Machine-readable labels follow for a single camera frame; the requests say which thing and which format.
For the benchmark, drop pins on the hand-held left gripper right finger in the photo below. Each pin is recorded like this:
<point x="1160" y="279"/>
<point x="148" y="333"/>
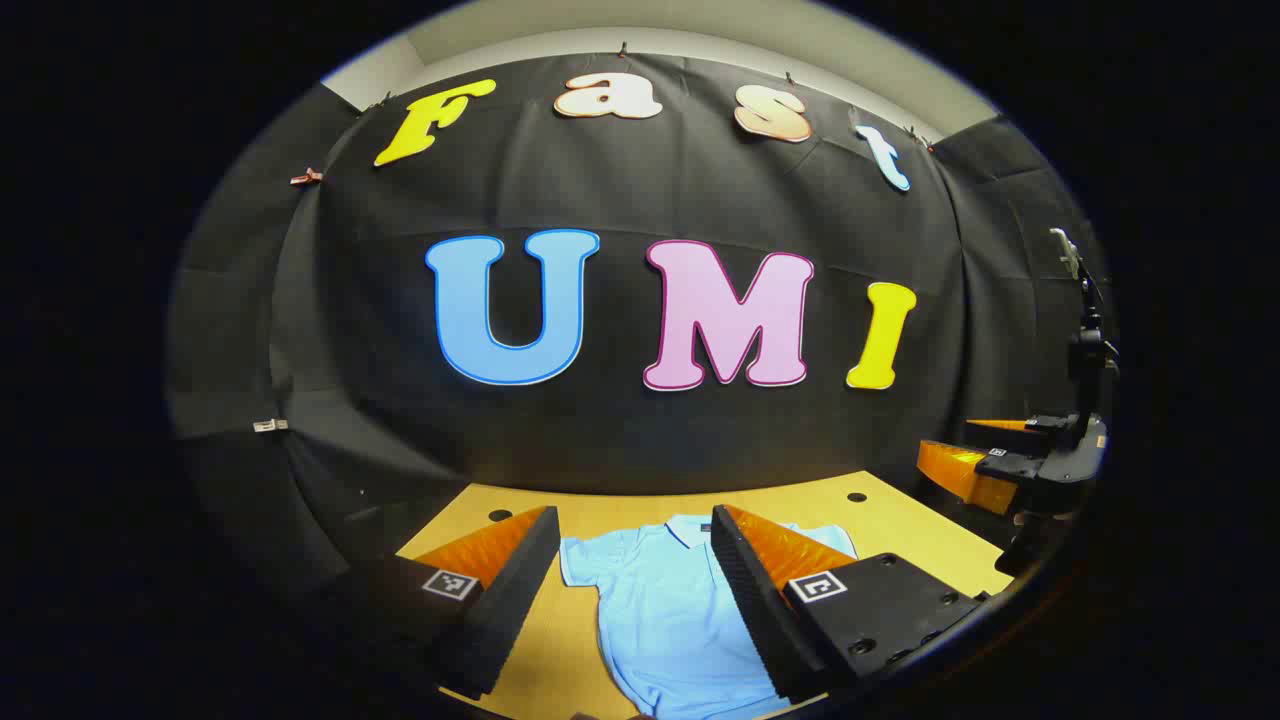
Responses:
<point x="750" y="610"/>

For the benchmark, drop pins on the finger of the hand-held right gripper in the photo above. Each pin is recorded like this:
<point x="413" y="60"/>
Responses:
<point x="955" y="470"/>
<point x="1010" y="426"/>

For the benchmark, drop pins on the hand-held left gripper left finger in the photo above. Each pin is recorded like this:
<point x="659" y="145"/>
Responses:
<point x="510" y="610"/>

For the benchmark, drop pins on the light blue T-shirt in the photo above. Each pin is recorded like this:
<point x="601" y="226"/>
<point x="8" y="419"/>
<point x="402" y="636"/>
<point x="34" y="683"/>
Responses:
<point x="660" y="620"/>

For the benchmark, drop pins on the black backdrop cloth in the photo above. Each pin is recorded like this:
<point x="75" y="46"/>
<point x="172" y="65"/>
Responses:
<point x="620" y="430"/>

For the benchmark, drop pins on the white cloth clip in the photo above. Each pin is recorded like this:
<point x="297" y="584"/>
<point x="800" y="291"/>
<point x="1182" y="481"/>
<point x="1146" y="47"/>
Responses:
<point x="270" y="425"/>

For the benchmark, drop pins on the red cloth clip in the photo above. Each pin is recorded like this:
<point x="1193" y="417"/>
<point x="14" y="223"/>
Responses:
<point x="305" y="177"/>

